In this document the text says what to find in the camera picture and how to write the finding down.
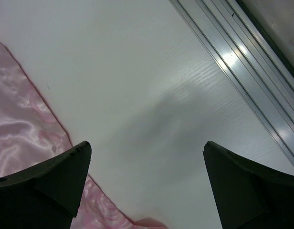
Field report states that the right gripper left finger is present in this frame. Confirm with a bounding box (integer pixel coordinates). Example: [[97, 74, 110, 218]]
[[0, 141, 92, 229]]

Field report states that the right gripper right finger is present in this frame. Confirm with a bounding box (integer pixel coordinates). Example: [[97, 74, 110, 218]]
[[203, 141, 294, 229]]

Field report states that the pink pillowcase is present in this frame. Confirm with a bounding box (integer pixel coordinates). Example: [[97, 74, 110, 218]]
[[0, 43, 165, 229]]

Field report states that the aluminium table frame rail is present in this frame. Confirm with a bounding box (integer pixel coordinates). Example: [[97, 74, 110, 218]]
[[172, 0, 294, 165]]

